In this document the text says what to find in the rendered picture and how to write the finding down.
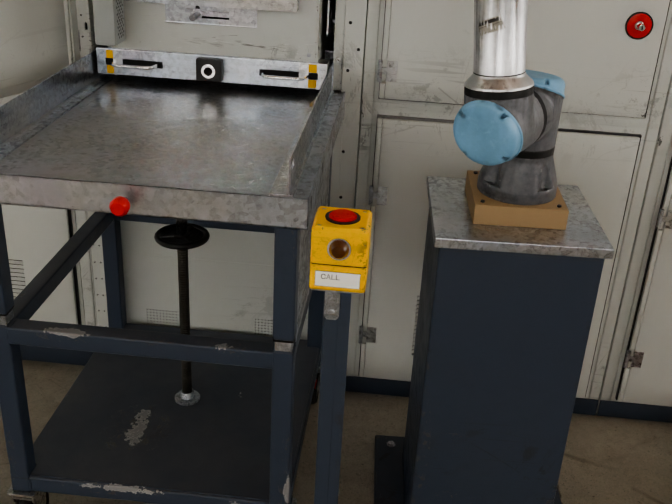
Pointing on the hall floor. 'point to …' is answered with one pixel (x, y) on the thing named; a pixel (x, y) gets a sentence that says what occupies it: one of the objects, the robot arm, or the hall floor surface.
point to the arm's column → (495, 374)
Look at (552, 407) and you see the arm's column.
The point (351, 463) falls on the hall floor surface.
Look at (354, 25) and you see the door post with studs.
